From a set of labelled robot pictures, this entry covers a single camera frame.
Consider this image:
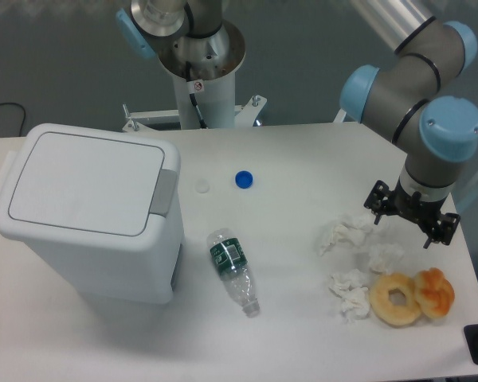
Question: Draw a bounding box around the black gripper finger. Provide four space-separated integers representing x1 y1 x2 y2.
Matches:
363 180 394 225
421 212 460 249

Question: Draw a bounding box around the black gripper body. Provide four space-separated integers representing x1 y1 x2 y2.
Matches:
391 178 446 228

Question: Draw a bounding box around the white plastic trash can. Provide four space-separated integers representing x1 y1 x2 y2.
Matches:
0 123 184 304

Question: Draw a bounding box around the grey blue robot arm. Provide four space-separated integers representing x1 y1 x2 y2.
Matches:
116 1 478 244

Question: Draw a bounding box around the crumpled white tissue top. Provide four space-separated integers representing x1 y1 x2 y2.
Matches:
318 214 374 255

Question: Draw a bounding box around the crumpled white tissue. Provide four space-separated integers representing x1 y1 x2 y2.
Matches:
368 244 405 274
318 214 374 255
328 269 370 323

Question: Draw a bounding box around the crumpled white tissue middle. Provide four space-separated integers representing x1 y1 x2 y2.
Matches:
368 244 405 274

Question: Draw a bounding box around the orange twisted bread roll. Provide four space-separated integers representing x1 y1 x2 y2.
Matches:
413 267 455 319

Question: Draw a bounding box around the crumpled white tissue bottom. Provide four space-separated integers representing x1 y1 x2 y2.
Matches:
328 269 370 323

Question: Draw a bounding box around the blue bottle cap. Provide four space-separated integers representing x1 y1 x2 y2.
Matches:
234 170 254 189

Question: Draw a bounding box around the clear plastic bottle green label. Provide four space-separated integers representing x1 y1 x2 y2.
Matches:
206 228 261 318

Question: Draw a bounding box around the white bottle cap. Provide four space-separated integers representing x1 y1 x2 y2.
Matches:
194 179 210 194

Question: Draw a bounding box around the ring doughnut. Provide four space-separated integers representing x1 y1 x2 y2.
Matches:
369 273 421 326

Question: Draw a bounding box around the white base frame with bolts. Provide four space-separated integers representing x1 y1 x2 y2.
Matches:
123 95 268 132

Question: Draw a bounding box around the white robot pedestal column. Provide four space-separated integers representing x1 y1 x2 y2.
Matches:
159 21 245 112

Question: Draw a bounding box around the black cable on pedestal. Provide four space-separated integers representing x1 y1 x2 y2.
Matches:
184 61 208 130

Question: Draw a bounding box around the black cable on floor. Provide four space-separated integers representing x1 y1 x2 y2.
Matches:
0 102 27 139

